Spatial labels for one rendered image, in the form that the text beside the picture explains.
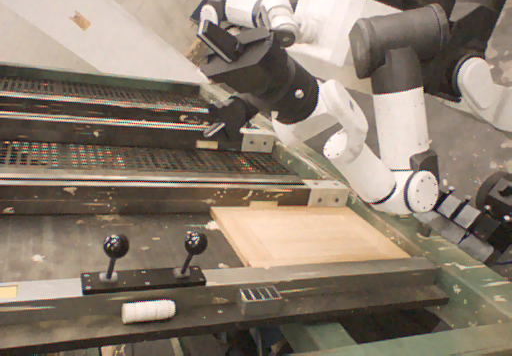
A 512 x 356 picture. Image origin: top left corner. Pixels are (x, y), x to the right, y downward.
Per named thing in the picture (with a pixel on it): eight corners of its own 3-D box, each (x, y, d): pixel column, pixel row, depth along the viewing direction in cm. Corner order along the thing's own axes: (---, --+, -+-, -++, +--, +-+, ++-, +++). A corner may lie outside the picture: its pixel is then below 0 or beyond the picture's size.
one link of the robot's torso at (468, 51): (458, 46, 128) (427, 34, 123) (498, 53, 117) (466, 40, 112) (439, 92, 132) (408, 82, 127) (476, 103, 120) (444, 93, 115)
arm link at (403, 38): (425, 82, 92) (417, 9, 89) (445, 83, 83) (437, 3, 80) (366, 93, 92) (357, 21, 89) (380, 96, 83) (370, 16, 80)
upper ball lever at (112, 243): (120, 292, 76) (132, 250, 66) (95, 294, 74) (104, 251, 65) (118, 271, 78) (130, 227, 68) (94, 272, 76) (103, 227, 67)
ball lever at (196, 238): (192, 286, 81) (213, 246, 71) (170, 288, 79) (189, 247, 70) (188, 266, 83) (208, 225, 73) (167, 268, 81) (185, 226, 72)
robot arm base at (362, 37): (425, 63, 95) (420, 4, 92) (454, 69, 83) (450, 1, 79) (352, 78, 95) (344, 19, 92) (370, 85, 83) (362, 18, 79)
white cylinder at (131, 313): (123, 327, 73) (174, 322, 76) (125, 311, 72) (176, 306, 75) (121, 315, 75) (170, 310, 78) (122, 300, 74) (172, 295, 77)
